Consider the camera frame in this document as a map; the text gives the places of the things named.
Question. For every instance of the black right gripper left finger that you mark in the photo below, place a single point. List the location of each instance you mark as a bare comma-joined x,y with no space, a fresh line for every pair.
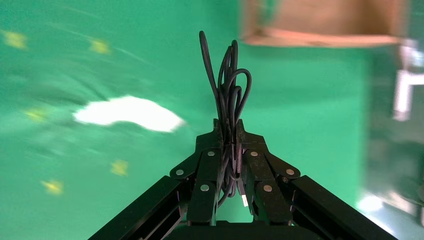
205,172

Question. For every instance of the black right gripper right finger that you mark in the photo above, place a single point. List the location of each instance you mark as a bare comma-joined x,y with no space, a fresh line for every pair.
261,175

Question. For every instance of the open brown cardboard box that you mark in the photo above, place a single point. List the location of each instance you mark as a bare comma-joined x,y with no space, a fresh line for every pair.
314,26

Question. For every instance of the green table cloth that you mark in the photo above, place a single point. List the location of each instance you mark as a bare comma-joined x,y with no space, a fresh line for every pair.
298,116

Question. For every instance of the white background table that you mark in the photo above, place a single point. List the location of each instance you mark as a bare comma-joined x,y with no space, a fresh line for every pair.
404,92

